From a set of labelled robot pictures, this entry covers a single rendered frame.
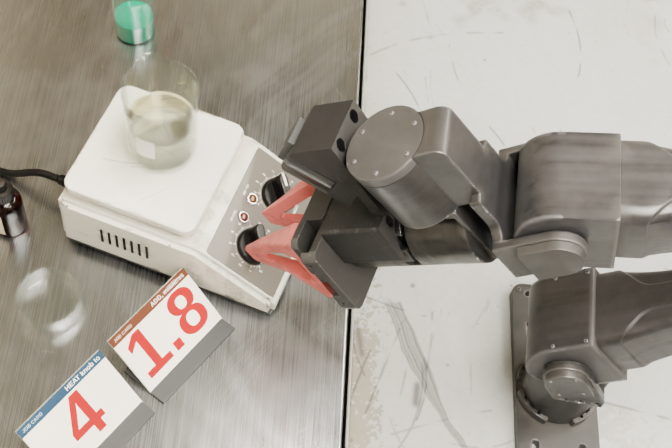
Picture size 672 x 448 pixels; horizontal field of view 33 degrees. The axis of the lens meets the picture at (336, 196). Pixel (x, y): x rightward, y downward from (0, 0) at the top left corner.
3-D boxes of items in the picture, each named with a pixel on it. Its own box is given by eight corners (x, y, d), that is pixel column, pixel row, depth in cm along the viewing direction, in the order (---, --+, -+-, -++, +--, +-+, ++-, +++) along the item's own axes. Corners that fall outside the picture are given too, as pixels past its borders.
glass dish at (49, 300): (13, 334, 95) (10, 323, 93) (22, 277, 98) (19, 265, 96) (79, 337, 95) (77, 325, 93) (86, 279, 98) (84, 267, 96)
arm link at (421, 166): (334, 214, 69) (512, 171, 62) (353, 102, 73) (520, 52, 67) (429, 301, 76) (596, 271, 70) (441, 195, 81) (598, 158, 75)
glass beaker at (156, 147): (209, 169, 96) (210, 110, 88) (135, 187, 94) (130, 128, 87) (186, 106, 99) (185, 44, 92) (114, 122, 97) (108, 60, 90)
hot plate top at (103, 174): (247, 136, 98) (247, 130, 98) (189, 244, 92) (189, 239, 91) (123, 89, 100) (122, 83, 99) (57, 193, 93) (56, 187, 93)
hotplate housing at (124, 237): (323, 204, 105) (331, 156, 98) (271, 321, 98) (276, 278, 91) (106, 125, 107) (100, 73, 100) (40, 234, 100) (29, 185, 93)
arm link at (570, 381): (549, 374, 83) (624, 387, 83) (553, 270, 88) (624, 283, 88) (528, 406, 88) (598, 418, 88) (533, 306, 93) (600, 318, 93)
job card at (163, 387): (234, 329, 97) (236, 308, 94) (164, 405, 93) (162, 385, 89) (181, 288, 99) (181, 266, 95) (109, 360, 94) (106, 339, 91)
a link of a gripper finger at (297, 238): (213, 249, 83) (310, 243, 77) (250, 175, 87) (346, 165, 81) (263, 301, 87) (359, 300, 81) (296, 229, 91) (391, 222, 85)
